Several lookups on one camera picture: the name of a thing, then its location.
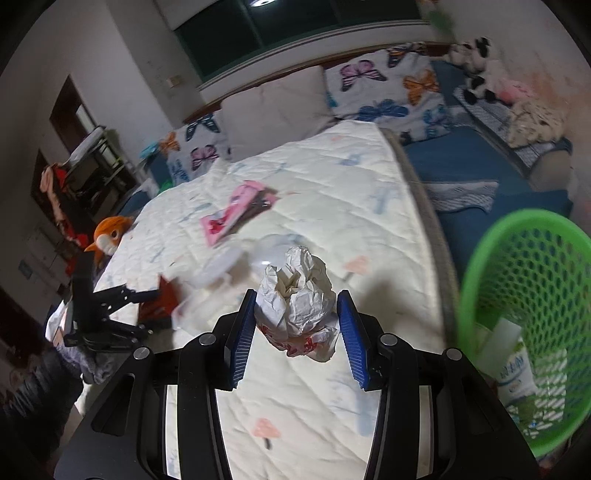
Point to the dark window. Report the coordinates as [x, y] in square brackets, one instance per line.
[221, 41]

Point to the orange snack pouch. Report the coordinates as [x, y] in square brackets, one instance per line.
[161, 302]

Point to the hanging red clothes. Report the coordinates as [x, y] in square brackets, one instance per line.
[60, 198]

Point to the white paper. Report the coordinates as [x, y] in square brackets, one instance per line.
[295, 304]

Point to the orange fox plush toy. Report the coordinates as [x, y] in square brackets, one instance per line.
[111, 230]

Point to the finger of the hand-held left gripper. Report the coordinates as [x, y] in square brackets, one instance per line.
[124, 295]
[124, 331]

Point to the green plastic basket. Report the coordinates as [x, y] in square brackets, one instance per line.
[485, 258]

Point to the spotted cow plush toy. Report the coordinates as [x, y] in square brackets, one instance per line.
[459, 53]

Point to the grey patterned cloth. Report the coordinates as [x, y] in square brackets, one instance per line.
[461, 196]

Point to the blue bed sheet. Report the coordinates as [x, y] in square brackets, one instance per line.
[485, 161]

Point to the pink packet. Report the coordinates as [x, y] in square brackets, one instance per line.
[240, 198]

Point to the person's left forearm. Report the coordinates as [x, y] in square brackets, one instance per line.
[41, 392]

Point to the grey pillow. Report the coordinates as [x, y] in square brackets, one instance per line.
[277, 110]

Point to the black white mouse plush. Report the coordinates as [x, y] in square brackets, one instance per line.
[485, 69]

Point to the clear plastic lidded cup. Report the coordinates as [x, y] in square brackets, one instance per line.
[221, 267]

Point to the pink plush toy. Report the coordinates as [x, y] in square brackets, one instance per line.
[517, 90]

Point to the white paper cup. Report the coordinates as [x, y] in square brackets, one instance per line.
[512, 369]

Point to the white roller blind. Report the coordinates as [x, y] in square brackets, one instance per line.
[194, 11]

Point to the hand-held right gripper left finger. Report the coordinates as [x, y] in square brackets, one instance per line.
[240, 341]

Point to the dark wooden door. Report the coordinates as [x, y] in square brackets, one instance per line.
[69, 110]

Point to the teal box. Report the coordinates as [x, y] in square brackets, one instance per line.
[150, 150]

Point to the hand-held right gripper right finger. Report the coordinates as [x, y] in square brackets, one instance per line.
[355, 341]

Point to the butterfly print pillow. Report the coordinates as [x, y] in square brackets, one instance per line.
[198, 152]
[369, 92]

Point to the wall switch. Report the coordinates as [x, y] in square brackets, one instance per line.
[175, 82]

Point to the beige spotted cloth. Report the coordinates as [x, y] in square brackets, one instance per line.
[535, 122]

